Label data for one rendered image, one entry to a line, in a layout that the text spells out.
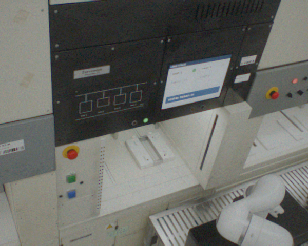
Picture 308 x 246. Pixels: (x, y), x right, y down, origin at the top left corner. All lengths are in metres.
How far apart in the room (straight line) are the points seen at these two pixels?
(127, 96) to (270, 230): 0.67
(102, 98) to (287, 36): 0.84
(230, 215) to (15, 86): 0.75
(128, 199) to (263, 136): 0.98
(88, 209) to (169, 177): 0.50
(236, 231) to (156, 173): 1.03
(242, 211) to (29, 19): 0.81
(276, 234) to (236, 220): 0.11
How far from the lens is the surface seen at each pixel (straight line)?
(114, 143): 2.28
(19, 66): 1.26
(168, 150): 2.24
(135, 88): 1.46
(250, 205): 1.24
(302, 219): 1.97
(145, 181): 2.11
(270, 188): 1.26
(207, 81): 1.64
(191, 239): 1.91
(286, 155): 2.53
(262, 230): 1.21
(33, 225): 1.83
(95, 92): 1.40
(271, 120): 2.72
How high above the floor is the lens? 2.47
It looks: 41 degrees down
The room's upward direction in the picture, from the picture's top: 10 degrees clockwise
